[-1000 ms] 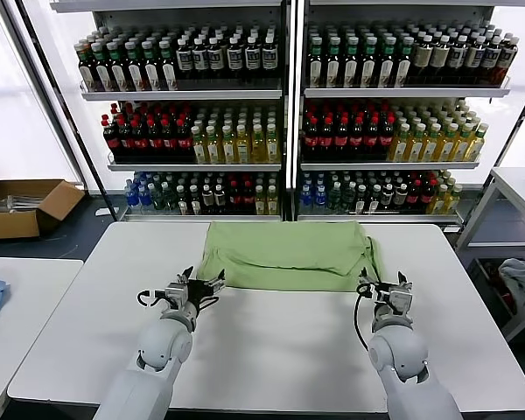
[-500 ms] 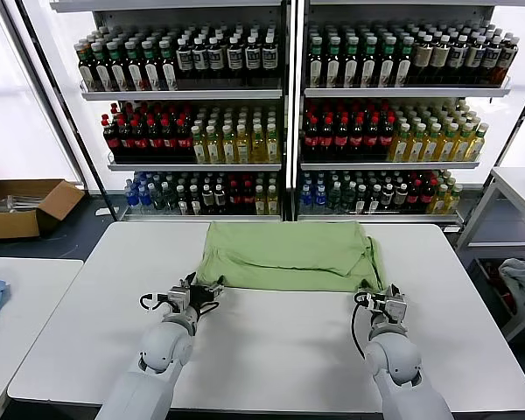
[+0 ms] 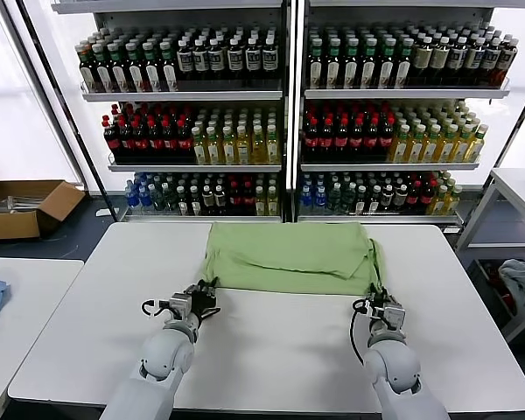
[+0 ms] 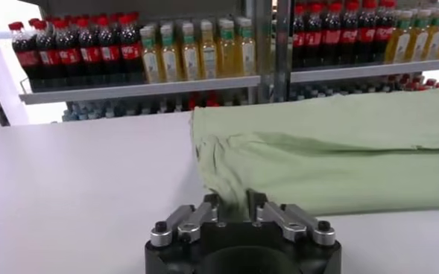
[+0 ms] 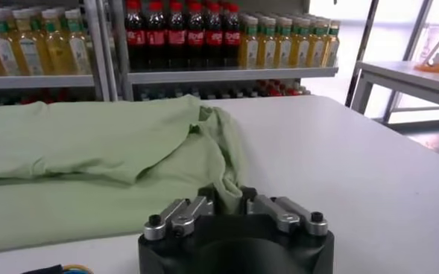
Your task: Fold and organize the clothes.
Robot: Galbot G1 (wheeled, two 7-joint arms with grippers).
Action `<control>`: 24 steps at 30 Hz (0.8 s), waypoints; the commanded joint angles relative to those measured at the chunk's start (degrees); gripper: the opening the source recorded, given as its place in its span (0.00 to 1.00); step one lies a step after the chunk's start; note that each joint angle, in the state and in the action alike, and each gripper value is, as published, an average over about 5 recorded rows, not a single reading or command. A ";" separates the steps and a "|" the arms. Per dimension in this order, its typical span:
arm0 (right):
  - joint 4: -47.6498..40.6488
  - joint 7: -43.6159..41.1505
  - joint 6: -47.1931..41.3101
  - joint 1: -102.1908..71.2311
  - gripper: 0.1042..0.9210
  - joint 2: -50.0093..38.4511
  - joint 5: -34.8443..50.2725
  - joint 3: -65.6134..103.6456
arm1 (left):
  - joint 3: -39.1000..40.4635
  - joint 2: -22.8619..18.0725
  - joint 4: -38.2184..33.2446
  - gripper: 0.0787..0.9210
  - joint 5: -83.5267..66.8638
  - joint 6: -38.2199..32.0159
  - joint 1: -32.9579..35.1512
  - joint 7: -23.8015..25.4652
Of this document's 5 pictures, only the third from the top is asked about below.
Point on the green t-shirt with red print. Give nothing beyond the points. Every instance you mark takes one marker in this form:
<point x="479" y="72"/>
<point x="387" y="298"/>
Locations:
<point x="289" y="249"/>

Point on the small blue water bottle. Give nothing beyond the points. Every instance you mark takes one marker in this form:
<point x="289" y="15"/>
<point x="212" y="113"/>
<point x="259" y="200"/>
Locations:
<point x="320" y="199"/>
<point x="132" y="197"/>
<point x="145" y="197"/>
<point x="306" y="199"/>

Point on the dark bottle beige label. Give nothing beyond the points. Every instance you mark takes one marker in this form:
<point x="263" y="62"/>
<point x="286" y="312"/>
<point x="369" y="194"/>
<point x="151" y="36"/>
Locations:
<point x="439" y="59"/>
<point x="422" y="59"/>

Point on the brown cardboard box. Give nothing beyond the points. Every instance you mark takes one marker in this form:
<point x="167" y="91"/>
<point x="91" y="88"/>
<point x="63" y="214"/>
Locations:
<point x="9" y="225"/>

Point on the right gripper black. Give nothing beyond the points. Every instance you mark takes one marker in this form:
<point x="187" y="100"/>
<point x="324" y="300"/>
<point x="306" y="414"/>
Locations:
<point x="378" y="302"/>

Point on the white paper scrap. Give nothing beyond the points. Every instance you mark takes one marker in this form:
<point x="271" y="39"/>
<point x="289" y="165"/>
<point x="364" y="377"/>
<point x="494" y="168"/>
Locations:
<point x="102" y="213"/>

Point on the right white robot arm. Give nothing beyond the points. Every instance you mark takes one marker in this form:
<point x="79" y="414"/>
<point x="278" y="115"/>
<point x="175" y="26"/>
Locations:
<point x="394" y="367"/>

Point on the small dark bottle white cap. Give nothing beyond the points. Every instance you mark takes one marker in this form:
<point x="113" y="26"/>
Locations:
<point x="388" y="197"/>
<point x="361" y="201"/>
<point x="182" y="201"/>
<point x="207" y="199"/>
<point x="195" y="201"/>
<point x="219" y="199"/>
<point x="401" y="197"/>
<point x="375" y="201"/>

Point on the yellow drink bottle green label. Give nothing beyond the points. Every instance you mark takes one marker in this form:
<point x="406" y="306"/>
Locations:
<point x="462" y="149"/>
<point x="228" y="151"/>
<point x="258" y="151"/>
<point x="477" y="149"/>
<point x="416" y="149"/>
<point x="431" y="149"/>
<point x="200" y="151"/>
<point x="272" y="151"/>
<point x="401" y="149"/>
<point x="213" y="151"/>
<point x="447" y="149"/>
<point x="243" y="151"/>

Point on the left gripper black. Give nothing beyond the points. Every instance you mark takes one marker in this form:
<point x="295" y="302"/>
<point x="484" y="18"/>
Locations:
<point x="202" y="304"/>

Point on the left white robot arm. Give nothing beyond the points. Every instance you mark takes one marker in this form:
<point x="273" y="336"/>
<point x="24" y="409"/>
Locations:
<point x="166" y="350"/>

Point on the red item in crate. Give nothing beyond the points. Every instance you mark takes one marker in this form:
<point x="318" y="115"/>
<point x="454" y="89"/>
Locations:
<point x="509" y="299"/>

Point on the small dark green bottle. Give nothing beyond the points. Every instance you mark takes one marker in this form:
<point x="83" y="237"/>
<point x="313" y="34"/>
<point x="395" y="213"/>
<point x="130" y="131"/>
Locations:
<point x="347" y="200"/>
<point x="333" y="200"/>
<point x="170" y="199"/>
<point x="158" y="199"/>

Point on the small cola bottle red cap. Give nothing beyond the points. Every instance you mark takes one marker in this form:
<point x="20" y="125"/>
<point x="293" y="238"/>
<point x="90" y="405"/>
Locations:
<point x="415" y="197"/>
<point x="235" y="199"/>
<point x="248" y="199"/>
<point x="428" y="197"/>

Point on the grey packaged parts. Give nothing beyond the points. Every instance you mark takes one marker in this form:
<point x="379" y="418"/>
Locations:
<point x="13" y="203"/>

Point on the white metal shelf unit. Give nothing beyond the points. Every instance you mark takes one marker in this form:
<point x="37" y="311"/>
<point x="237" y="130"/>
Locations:
<point x="179" y="95"/>
<point x="398" y="93"/>

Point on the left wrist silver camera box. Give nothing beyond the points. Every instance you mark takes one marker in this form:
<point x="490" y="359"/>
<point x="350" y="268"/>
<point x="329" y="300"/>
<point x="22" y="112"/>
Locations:
<point x="180" y="303"/>

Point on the dark tea bottle green cap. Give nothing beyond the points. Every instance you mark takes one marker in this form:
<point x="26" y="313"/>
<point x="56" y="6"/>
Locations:
<point x="403" y="70"/>
<point x="386" y="70"/>
<point x="153" y="74"/>
<point x="332" y="70"/>
<point x="368" y="70"/>
<point x="119" y="74"/>
<point x="136" y="74"/>
<point x="351" y="70"/>
<point x="315" y="70"/>
<point x="170" y="74"/>
<point x="103" y="74"/>
<point x="87" y="74"/>

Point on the black crate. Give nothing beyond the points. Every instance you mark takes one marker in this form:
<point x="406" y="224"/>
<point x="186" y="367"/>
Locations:
<point x="485" y="284"/>

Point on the pale grey-blue cloth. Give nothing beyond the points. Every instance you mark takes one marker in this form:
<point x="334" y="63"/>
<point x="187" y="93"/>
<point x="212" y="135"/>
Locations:
<point x="522" y="280"/>

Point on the grey metal table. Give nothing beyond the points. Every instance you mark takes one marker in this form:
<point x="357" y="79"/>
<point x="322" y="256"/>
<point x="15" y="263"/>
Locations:
<point x="514" y="184"/>

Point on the dark bottle white blue label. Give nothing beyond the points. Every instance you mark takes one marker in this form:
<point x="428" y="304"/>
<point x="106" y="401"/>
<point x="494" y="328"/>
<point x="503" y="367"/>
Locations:
<point x="475" y="59"/>
<point x="458" y="59"/>
<point x="216" y="59"/>
<point x="269" y="59"/>
<point x="200" y="59"/>
<point x="184" y="59"/>
<point x="508" y="59"/>
<point x="252" y="59"/>
<point x="235" y="59"/>
<point x="492" y="59"/>

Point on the small yellow drink bottle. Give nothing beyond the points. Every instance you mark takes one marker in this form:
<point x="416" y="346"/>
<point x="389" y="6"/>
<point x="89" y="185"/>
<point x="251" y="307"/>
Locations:
<point x="452" y="201"/>
<point x="439" y="201"/>
<point x="260" y="203"/>
<point x="272" y="203"/>

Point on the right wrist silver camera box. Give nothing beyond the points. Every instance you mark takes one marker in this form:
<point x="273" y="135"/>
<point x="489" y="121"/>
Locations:
<point x="391" y="317"/>

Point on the black window frame post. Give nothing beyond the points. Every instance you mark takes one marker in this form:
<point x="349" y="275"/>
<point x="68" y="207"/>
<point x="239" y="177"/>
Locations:
<point x="70" y="118"/>

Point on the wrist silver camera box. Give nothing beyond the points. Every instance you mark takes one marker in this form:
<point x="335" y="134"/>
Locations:
<point x="180" y="303"/>
<point x="391" y="317"/>

